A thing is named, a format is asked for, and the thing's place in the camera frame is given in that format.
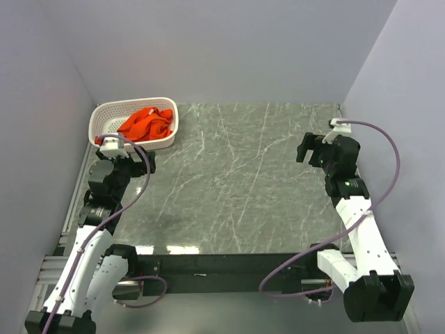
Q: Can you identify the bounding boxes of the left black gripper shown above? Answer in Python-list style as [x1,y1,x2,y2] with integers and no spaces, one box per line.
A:
[96,145,154,200]

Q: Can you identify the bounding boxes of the orange t-shirt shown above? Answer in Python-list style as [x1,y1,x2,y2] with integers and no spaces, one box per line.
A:
[118,106,173,142]

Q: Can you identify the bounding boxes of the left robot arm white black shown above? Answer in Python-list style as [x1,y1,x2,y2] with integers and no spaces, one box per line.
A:
[24,150,156,333]

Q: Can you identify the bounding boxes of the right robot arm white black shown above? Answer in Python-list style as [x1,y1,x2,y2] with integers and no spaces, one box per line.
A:
[296,132,414,322]

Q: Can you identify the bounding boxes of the white perforated plastic basket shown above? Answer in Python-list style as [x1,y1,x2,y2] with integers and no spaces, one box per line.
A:
[88,97,179,151]

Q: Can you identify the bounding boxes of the black base crossbar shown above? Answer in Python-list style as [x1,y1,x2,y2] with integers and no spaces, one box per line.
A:
[129,253,327,294]

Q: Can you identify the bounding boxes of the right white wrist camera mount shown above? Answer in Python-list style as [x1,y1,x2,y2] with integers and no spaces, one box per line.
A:
[322,118,352,144]

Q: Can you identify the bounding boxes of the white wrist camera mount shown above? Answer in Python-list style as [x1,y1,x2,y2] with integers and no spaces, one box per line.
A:
[322,118,352,144]
[95,136,129,160]

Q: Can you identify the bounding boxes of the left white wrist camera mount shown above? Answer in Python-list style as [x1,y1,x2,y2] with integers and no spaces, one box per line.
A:
[95,136,129,160]

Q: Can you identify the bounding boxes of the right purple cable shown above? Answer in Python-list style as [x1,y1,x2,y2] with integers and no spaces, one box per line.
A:
[258,119,401,304]

